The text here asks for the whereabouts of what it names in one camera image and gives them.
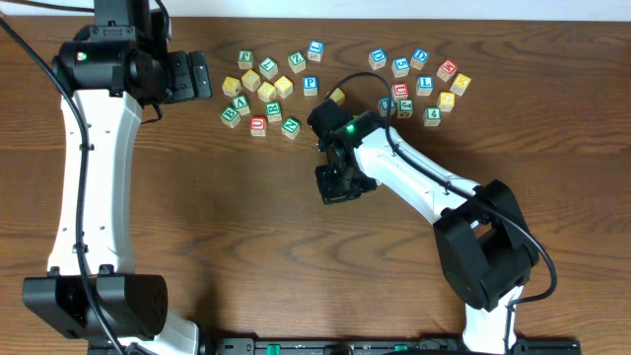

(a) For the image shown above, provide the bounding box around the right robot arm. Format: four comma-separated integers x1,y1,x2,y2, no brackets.
308,100,539,354

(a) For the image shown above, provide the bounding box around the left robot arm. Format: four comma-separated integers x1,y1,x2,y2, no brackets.
23,0,212,354

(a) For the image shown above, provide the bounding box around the yellow K block left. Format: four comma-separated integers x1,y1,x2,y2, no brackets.
222,76,242,98

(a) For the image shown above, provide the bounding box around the yellow k block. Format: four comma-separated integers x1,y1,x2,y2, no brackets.
450,73,471,96
222,76,242,98

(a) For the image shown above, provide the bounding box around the green B block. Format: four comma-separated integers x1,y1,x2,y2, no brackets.
220,106,242,128

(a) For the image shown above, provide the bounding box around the green A block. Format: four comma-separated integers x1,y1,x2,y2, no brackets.
232,95,250,115

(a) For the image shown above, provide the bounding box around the yellow C block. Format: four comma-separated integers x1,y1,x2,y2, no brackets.
242,69,261,92

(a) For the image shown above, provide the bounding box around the green N block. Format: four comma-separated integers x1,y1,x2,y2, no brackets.
281,117,301,139

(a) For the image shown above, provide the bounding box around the yellow S block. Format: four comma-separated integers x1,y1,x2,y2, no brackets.
257,82,277,104

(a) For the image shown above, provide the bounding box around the green 7 block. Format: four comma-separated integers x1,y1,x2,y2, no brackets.
259,57,279,80

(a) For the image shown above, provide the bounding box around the red U block left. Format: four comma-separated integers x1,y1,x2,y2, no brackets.
249,116,267,137

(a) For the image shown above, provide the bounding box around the red u block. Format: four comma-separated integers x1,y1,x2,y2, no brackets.
249,116,267,137
391,83,409,102

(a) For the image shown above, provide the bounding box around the yellow O block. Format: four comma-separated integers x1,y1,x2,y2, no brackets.
329,88,346,106

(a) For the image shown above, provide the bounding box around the green R block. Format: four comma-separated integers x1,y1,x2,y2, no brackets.
266,102,282,122

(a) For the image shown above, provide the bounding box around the blue T block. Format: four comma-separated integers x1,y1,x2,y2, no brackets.
378,97,397,117

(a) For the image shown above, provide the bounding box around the yellow block plain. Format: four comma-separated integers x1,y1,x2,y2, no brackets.
274,76,294,99

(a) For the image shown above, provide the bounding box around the green J block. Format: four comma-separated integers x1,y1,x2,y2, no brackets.
396,99,414,118

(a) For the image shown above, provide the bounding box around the blue P block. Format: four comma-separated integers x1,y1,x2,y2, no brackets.
303,76,318,97

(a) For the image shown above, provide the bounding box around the green Z block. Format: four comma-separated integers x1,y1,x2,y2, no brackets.
288,51,307,73

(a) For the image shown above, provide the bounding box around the red U block right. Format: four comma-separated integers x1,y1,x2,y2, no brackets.
391,83,409,102

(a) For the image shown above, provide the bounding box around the green 4 block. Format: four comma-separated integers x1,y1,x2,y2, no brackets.
424,107,442,127

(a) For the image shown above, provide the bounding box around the blue L block top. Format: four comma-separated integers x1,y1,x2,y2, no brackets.
308,40,324,62

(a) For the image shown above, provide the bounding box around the blue l block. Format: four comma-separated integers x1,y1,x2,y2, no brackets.
416,75,434,97
308,40,324,62

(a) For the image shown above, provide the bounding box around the blue 5 block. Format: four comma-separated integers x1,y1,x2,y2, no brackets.
391,57,410,78

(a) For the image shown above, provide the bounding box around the blue L block right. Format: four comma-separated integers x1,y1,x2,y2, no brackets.
416,75,434,97

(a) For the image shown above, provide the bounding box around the blue d block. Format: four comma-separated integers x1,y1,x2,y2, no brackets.
410,47,430,70
369,47,387,70

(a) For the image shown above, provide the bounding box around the yellow G block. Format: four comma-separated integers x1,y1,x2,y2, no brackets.
437,92,456,112

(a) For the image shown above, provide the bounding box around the blue D block right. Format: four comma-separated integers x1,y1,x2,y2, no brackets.
410,47,430,70

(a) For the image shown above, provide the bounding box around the red K block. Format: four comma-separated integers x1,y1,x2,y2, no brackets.
437,59,457,82

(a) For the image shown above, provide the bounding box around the yellow K block right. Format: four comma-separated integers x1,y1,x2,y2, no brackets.
450,73,471,96

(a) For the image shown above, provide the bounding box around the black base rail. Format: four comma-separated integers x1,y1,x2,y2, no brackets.
198,337,583,355

